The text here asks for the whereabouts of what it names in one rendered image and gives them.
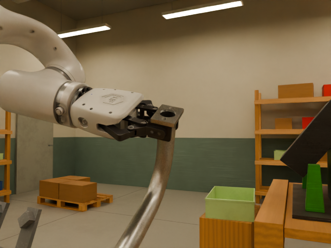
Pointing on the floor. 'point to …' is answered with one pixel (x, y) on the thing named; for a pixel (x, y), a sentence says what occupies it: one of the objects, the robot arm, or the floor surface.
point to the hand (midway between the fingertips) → (163, 124)
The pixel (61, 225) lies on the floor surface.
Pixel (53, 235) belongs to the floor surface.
